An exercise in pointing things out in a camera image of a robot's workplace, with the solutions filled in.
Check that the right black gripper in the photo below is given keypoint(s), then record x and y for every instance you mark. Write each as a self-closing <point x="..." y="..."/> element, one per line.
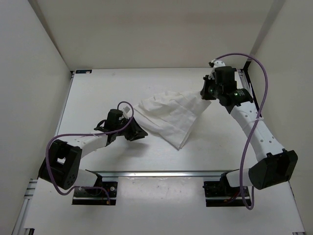
<point x="203" y="93"/>

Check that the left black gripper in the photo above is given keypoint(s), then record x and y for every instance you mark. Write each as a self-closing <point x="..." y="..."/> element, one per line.
<point x="136" y="132"/>

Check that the white fabric skirt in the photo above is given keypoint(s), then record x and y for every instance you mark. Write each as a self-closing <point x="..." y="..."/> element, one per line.
<point x="172" y="115"/>

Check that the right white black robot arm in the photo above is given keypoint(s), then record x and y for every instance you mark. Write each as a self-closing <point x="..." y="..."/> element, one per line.
<point x="275" y="164"/>

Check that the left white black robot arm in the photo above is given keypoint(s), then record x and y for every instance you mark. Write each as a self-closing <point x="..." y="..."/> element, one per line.
<point x="61" y="165"/>

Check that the left blue table label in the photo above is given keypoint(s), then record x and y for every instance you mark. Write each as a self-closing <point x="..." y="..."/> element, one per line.
<point x="83" y="71"/>

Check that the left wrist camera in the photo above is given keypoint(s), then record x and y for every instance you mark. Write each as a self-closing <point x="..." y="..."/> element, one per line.
<point x="116" y="115"/>

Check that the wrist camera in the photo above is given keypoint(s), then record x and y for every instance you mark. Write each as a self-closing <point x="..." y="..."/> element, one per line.
<point x="116" y="115"/>
<point x="215" y="63"/>

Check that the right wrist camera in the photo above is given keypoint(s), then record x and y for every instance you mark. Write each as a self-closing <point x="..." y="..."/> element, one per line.
<point x="215" y="63"/>

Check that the aluminium front rail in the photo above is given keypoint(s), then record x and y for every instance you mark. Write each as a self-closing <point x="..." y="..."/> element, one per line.
<point x="160" y="174"/>

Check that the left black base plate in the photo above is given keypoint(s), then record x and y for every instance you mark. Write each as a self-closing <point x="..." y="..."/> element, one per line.
<point x="97" y="197"/>

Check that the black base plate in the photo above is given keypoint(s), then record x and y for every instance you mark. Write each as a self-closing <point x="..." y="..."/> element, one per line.
<point x="97" y="197"/>
<point x="219" y="195"/>

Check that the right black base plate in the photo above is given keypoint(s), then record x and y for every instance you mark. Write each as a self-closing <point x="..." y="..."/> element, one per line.
<point x="219" y="195"/>

